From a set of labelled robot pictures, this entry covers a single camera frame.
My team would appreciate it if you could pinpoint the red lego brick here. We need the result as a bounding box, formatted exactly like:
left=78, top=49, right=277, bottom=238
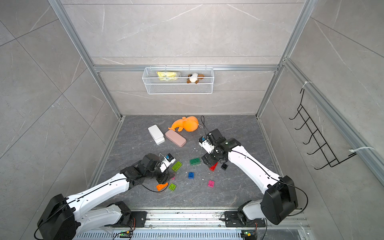
left=210, top=162, right=218, bottom=172

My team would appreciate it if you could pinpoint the dark green lego brick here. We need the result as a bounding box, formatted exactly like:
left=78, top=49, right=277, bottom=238
left=190, top=158, right=201, bottom=166

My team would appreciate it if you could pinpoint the light green lego brick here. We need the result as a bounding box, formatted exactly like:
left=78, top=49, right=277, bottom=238
left=172, top=161, right=182, bottom=172

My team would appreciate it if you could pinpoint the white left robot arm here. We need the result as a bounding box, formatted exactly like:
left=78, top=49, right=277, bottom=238
left=36, top=154, right=175, bottom=240

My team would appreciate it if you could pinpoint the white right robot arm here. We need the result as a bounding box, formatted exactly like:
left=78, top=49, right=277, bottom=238
left=199, top=129, right=298, bottom=225

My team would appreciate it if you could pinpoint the orange lego brick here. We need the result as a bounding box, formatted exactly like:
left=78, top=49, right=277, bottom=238
left=156, top=183, right=169, bottom=192

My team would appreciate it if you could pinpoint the small light green lego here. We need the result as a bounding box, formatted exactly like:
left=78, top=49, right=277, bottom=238
left=169, top=183, right=177, bottom=191

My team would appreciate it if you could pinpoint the magenta lego brick right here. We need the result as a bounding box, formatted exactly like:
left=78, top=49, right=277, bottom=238
left=208, top=180, right=215, bottom=188

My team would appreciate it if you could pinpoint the white rectangular box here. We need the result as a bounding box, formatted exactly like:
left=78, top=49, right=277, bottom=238
left=148, top=125, right=165, bottom=145

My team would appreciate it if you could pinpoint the pink rectangular case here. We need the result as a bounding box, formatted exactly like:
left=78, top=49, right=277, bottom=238
left=165, top=130, right=187, bottom=148

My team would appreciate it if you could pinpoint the orange plush whale toy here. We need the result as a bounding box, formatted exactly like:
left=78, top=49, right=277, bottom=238
left=168, top=116, right=199, bottom=132

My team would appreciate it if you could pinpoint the brown white plush toy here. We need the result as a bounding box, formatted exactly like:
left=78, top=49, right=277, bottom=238
left=187, top=73, right=205, bottom=84

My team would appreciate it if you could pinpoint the yellow packet in basket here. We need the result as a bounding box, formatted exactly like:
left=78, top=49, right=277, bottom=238
left=157, top=71, right=181, bottom=82

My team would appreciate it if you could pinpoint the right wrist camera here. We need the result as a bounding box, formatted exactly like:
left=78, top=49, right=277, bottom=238
left=199, top=136, right=215, bottom=154

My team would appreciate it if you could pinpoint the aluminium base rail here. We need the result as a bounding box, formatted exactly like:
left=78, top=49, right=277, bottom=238
left=76, top=208, right=314, bottom=240

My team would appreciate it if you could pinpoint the white wire wall basket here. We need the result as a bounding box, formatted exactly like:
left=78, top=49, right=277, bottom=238
left=142, top=66, right=215, bottom=95

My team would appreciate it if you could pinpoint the black wire hook rack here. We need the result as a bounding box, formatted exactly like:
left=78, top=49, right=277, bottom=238
left=289, top=89, right=357, bottom=170

